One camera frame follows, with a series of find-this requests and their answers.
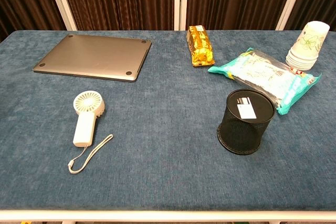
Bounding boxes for blue table cloth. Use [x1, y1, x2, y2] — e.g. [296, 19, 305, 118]
[0, 29, 336, 213]

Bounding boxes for teal wet wipes pack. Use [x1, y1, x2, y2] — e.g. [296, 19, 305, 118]
[207, 47, 322, 116]

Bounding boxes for white table frame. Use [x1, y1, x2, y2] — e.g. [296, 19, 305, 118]
[0, 209, 336, 224]

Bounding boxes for black mesh pen holder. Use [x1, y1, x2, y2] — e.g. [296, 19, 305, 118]
[217, 89, 276, 156]

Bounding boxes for white handheld fan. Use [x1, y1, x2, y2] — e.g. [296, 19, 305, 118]
[72, 90, 107, 148]

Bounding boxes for stacked floral paper cups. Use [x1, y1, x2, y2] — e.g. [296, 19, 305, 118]
[285, 20, 330, 71]

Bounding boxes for grey closed laptop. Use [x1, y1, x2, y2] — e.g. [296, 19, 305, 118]
[32, 34, 153, 83]

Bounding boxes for white curved plastic strap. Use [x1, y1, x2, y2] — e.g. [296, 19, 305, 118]
[67, 134, 114, 174]

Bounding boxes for gold foil snack package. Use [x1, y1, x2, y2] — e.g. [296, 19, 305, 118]
[186, 25, 216, 68]

